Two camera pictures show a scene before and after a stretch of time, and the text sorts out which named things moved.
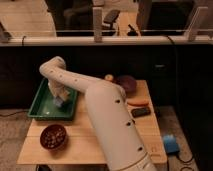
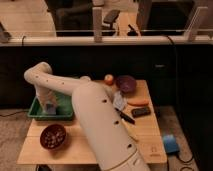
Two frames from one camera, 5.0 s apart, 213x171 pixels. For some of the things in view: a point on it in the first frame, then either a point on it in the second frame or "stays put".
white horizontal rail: (138, 40) stays put
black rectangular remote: (139, 112) stays put
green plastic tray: (43, 105) stays put
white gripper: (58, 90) -> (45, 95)
